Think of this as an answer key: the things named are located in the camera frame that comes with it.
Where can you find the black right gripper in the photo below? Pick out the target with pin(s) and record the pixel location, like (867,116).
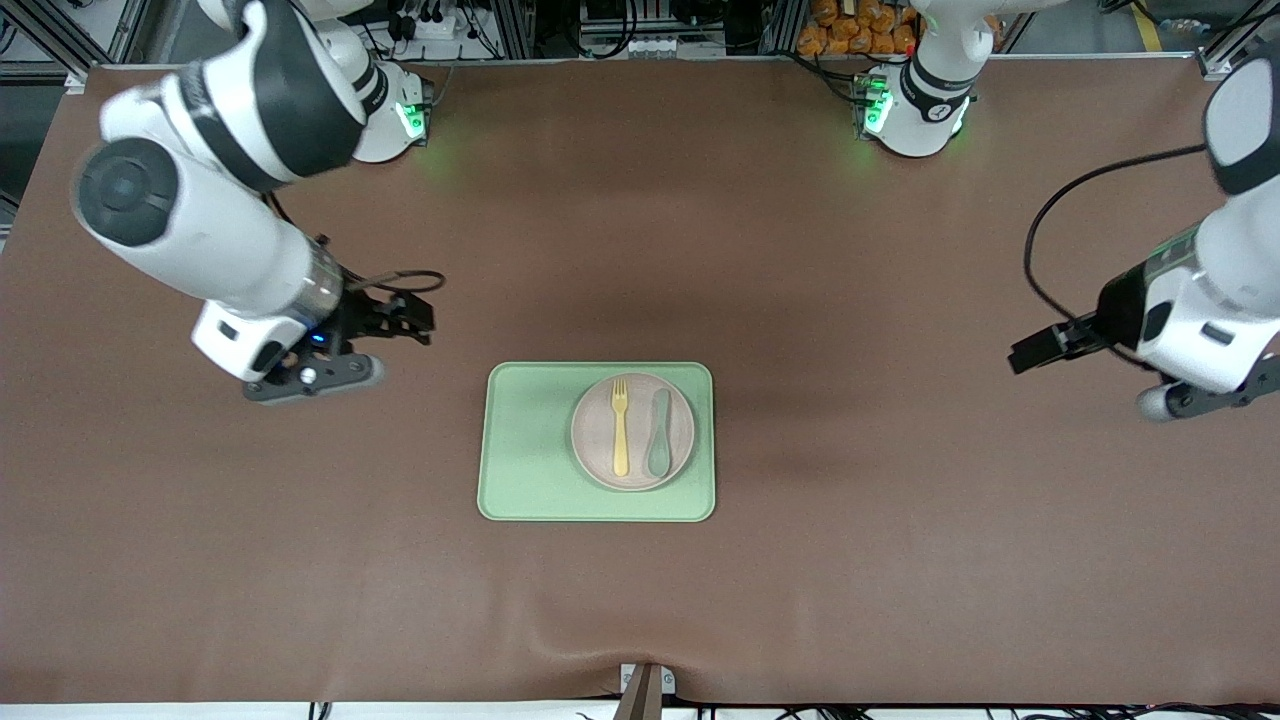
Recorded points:
(366,311)

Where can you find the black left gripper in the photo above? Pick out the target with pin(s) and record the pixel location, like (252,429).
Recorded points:
(1116,308)

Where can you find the green plastic spoon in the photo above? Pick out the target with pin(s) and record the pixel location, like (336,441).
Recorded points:
(658,460)

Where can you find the metal bracket with post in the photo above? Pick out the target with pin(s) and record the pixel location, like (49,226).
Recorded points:
(645,695)

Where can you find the aluminium frame post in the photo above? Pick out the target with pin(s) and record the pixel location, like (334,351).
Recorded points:
(515,25)
(785,25)

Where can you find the aluminium frame profile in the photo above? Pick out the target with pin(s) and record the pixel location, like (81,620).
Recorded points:
(1240,45)
(60,40)

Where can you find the orange packaged snacks pile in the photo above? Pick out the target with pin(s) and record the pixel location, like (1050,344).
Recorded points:
(850,30)

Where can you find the white power strip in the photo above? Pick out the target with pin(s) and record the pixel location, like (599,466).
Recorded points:
(430,25)

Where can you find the light green rectangular tray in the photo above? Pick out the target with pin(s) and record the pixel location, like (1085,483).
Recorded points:
(530,450)

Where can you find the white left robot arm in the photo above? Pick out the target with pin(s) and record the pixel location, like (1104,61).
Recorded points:
(1240,250)

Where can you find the round beige plate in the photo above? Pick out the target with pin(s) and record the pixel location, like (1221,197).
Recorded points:
(640,440)

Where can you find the brown table mat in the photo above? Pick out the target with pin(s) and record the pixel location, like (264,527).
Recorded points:
(800,250)

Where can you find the yellow plastic fork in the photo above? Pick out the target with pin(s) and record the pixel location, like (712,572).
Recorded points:
(621,450)

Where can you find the black electronics box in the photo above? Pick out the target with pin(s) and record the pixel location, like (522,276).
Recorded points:
(700,15)

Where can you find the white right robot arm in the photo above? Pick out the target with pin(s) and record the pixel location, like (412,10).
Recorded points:
(220,230)

